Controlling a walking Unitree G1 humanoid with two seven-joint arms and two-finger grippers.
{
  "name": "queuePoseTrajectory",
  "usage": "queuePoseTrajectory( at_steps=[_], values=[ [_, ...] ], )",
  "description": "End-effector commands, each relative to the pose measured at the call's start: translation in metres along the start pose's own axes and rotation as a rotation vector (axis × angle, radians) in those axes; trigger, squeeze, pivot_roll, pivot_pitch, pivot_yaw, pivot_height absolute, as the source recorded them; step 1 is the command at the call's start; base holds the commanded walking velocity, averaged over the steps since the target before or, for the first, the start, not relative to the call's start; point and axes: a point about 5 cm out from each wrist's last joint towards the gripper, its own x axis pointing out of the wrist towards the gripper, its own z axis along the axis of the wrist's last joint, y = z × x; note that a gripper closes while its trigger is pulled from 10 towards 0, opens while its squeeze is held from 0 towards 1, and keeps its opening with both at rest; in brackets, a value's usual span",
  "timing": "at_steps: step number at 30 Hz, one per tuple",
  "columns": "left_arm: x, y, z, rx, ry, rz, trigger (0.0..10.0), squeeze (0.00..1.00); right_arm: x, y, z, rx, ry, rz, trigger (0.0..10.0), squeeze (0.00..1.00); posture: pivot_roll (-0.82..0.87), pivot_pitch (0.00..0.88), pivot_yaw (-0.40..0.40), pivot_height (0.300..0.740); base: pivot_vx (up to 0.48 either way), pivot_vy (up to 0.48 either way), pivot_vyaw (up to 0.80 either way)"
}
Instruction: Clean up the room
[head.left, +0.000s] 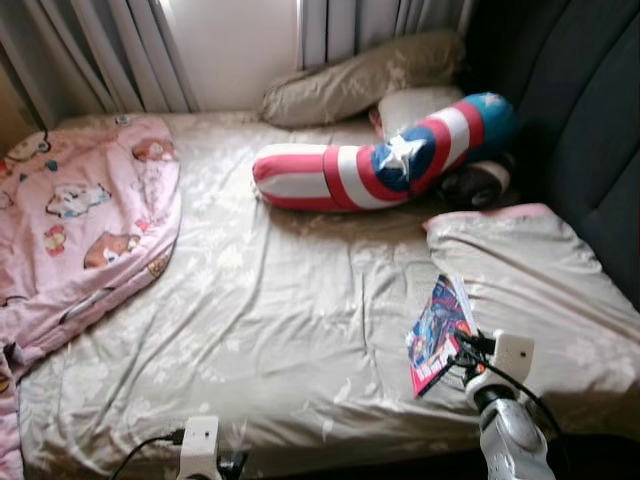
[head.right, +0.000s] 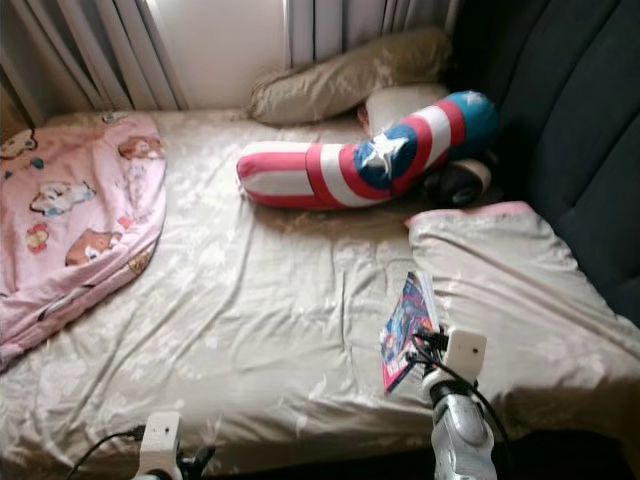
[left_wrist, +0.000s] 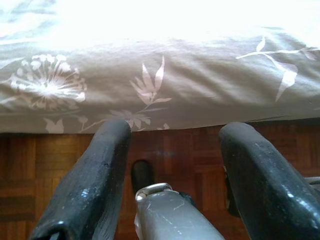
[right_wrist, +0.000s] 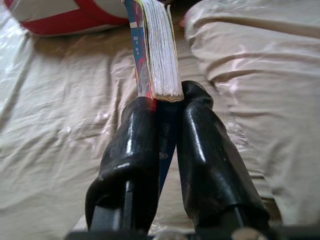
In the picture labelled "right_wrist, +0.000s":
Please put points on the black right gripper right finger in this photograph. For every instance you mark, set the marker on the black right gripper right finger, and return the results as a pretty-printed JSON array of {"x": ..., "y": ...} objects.
[{"x": 210, "y": 162}]

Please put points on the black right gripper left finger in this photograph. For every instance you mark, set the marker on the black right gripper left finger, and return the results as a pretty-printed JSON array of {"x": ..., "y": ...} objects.
[{"x": 130, "y": 155}]

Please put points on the large beige floral pillow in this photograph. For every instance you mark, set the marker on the large beige floral pillow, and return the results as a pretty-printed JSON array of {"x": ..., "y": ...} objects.
[{"x": 262, "y": 75}]

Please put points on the colourful comic book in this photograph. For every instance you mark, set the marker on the colourful comic book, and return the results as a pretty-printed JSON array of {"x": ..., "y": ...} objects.
[{"x": 162, "y": 50}]

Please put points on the beige floral bed sheet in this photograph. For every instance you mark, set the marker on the beige floral bed sheet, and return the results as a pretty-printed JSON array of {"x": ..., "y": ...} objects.
[{"x": 62, "y": 112}]

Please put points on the red white blue bolster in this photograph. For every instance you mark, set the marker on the red white blue bolster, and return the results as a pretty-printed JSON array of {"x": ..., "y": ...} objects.
[{"x": 62, "y": 17}]

